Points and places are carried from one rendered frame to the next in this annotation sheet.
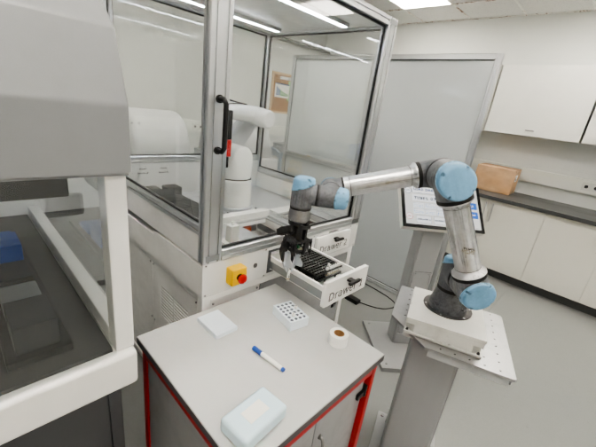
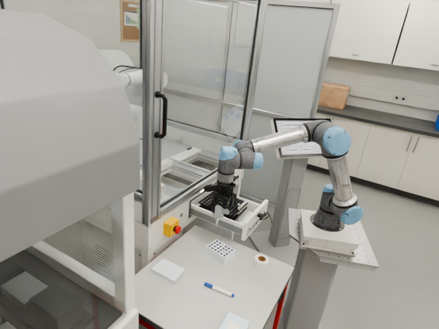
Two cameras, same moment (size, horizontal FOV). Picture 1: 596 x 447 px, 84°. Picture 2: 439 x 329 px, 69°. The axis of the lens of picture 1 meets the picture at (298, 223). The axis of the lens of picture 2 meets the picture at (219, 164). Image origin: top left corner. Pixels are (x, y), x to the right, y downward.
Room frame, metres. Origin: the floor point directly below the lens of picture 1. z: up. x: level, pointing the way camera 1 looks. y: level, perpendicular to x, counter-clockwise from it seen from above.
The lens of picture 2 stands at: (-0.14, 0.36, 1.80)
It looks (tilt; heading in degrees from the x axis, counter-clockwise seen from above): 24 degrees down; 345
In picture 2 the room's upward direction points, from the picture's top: 6 degrees clockwise
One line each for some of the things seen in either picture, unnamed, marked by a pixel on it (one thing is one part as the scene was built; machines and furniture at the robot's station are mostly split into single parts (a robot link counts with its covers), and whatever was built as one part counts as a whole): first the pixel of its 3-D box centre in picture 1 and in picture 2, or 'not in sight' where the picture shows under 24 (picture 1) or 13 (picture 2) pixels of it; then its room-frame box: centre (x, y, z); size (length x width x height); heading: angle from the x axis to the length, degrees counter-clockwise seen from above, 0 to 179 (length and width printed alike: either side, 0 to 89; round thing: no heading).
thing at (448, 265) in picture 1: (458, 271); (333, 196); (1.21, -0.66, 1.00); 0.13 x 0.12 x 0.14; 179
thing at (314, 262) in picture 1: (309, 266); (222, 207); (1.35, -0.08, 0.87); 0.22 x 0.18 x 0.06; 48
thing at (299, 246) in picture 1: (297, 236); (224, 192); (1.09, 0.00, 1.11); 0.09 x 0.08 x 0.12; 38
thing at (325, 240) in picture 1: (333, 242); (230, 180); (1.66, -0.20, 0.87); 0.29 x 0.02 x 0.11; 138
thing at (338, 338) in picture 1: (338, 337); (260, 262); (0.99, -0.20, 0.78); 0.07 x 0.07 x 0.04
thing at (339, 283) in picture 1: (345, 285); (255, 219); (1.22, -0.23, 0.87); 0.29 x 0.02 x 0.11; 138
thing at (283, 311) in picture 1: (290, 315); (220, 250); (1.09, -0.02, 0.78); 0.12 x 0.08 x 0.04; 38
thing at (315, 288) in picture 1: (308, 266); (221, 207); (1.35, -0.07, 0.86); 0.40 x 0.26 x 0.06; 48
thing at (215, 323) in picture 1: (216, 323); (168, 270); (0.99, 0.24, 0.77); 0.13 x 0.09 x 0.02; 48
